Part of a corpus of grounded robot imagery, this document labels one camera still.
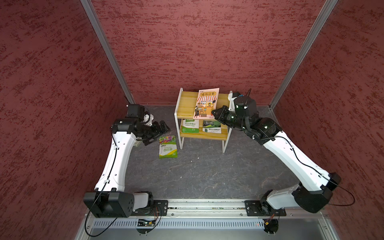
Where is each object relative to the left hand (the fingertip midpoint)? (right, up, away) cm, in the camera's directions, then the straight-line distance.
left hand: (163, 137), depth 73 cm
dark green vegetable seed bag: (+26, +5, +15) cm, 30 cm away
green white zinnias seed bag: (-2, -9, +22) cm, 24 cm away
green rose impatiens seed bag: (+13, +5, +15) cm, 21 cm away
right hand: (+23, +11, -6) cm, 26 cm away
